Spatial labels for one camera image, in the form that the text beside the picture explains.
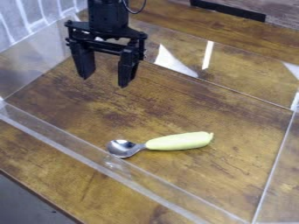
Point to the black bar in background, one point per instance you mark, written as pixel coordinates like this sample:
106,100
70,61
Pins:
234,11

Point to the green handled metal spoon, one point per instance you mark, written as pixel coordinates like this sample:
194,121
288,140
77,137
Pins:
125,149

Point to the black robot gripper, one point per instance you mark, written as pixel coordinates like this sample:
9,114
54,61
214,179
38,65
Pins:
106,33

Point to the clear acrylic enclosure walls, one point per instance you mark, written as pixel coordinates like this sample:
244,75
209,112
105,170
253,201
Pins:
194,86

